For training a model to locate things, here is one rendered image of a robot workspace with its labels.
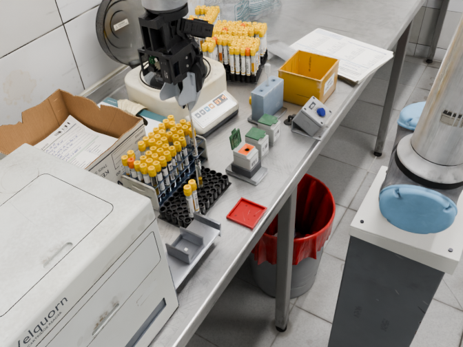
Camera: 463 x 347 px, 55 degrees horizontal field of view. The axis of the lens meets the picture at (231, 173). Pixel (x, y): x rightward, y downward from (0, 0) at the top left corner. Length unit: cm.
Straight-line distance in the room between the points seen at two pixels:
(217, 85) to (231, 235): 47
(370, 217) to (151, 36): 56
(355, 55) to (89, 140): 89
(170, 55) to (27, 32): 55
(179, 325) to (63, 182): 34
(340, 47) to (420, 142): 92
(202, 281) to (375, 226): 37
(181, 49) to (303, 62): 69
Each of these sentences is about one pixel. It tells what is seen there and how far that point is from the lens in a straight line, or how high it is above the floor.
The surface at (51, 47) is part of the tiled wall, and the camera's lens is 130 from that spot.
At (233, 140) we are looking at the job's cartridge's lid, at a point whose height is 97.
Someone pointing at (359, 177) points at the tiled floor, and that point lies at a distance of 240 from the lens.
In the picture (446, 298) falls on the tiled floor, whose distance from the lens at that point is 204.
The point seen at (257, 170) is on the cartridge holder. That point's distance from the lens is 108.
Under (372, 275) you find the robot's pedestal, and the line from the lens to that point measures 109.
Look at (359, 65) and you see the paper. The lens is 150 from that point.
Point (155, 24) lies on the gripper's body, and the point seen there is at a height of 133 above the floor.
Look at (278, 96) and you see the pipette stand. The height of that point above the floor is 93.
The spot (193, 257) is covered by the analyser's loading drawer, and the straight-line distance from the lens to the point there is 87.
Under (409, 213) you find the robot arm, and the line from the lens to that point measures 76.
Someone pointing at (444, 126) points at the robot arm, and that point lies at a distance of 68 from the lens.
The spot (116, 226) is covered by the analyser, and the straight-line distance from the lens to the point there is 62.
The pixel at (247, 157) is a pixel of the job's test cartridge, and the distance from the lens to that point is 103.
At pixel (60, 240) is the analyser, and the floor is 118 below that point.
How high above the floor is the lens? 163
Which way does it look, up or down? 43 degrees down
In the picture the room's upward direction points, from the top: 4 degrees counter-clockwise
